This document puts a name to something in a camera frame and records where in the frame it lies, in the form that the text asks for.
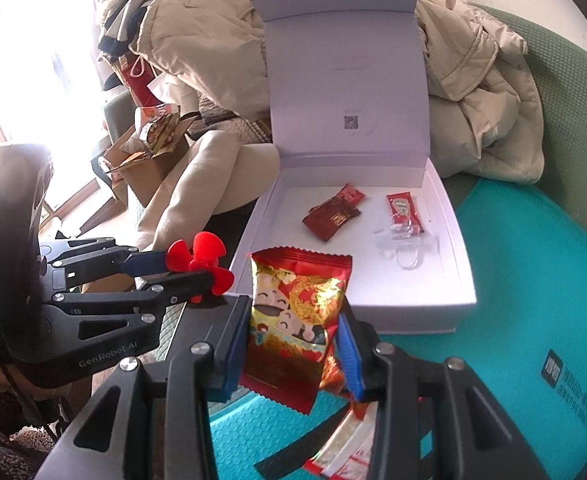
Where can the clear plastic packet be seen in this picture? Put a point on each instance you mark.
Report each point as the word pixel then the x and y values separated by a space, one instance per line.
pixel 408 255

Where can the dark red snack packet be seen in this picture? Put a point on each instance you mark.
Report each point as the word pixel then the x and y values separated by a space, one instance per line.
pixel 328 220

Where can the red sauce sachet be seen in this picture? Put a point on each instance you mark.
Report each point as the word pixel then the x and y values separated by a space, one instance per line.
pixel 352 194

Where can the red ketchup sachet tomato print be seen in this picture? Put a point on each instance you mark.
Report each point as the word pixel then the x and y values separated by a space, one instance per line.
pixel 398 207

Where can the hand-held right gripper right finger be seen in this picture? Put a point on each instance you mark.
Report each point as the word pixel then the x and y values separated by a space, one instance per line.
pixel 348 360

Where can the red paper bag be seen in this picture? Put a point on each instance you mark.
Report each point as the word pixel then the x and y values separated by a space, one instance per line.
pixel 136 80

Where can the person's left forearm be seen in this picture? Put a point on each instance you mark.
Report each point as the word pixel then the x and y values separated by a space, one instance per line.
pixel 3 440

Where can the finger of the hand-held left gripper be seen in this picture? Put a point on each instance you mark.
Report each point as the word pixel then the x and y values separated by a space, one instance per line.
pixel 183 285
pixel 146 262

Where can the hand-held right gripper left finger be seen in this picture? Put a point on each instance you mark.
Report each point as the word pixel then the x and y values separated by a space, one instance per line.
pixel 231 350

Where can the white cardboard gift box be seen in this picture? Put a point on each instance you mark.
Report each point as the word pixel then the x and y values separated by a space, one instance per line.
pixel 348 60

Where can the open brown cardboard box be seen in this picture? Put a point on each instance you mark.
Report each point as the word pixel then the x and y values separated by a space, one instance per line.
pixel 148 175

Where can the red white flat packet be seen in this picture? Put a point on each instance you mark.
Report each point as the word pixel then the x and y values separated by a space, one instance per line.
pixel 343 450

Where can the dark striped clothing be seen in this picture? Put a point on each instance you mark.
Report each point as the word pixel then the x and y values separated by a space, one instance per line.
pixel 123 25

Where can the red gold cartoon snack packet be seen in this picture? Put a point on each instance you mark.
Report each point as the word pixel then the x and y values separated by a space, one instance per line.
pixel 293 300

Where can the brown plaid cloth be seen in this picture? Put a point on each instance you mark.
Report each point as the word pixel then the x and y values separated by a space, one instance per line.
pixel 233 120

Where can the gold snack bag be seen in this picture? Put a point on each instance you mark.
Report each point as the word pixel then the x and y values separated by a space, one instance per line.
pixel 158 130

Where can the pale green bubble mailer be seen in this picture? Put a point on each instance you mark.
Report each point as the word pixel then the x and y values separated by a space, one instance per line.
pixel 171 325

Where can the beige puffer jacket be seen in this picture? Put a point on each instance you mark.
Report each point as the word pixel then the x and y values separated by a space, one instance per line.
pixel 473 85

